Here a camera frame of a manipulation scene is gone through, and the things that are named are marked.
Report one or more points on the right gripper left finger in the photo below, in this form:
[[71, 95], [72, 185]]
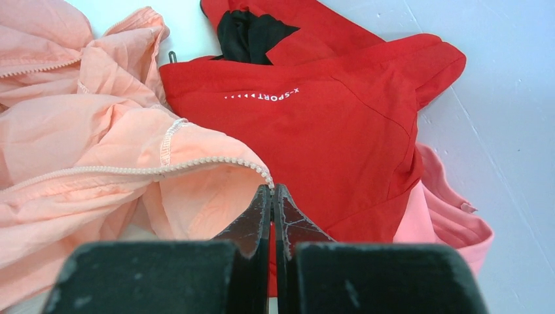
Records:
[[226, 274]]

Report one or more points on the pink garment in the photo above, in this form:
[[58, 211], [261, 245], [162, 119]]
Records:
[[435, 213]]

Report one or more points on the salmon orange jacket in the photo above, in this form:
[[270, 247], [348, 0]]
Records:
[[89, 149]]

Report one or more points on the red garment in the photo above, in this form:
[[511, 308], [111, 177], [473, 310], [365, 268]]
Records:
[[328, 106]]

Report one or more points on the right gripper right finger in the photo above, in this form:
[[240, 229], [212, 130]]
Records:
[[318, 275]]

